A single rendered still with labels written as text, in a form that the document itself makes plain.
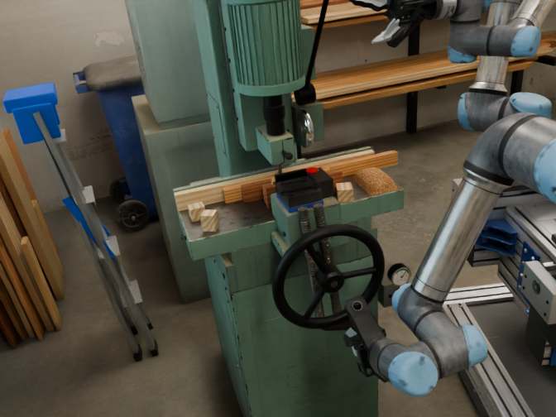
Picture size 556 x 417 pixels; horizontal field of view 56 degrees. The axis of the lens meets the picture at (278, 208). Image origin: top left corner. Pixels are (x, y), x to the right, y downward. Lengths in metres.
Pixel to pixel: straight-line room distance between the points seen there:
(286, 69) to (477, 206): 0.57
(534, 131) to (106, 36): 2.97
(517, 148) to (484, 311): 1.28
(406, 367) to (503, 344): 1.09
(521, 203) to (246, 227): 0.91
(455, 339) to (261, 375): 0.75
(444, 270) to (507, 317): 1.10
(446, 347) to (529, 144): 0.39
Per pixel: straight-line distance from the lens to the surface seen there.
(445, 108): 4.60
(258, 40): 1.29
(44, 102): 1.90
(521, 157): 0.95
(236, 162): 1.63
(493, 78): 1.78
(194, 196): 1.46
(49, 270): 2.83
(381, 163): 1.60
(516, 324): 2.14
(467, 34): 1.50
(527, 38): 1.45
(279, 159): 1.41
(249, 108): 1.49
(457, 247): 1.07
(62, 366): 2.51
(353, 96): 3.56
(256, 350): 1.57
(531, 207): 1.80
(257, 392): 1.69
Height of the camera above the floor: 1.56
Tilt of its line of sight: 28 degrees down
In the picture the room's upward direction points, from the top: 6 degrees counter-clockwise
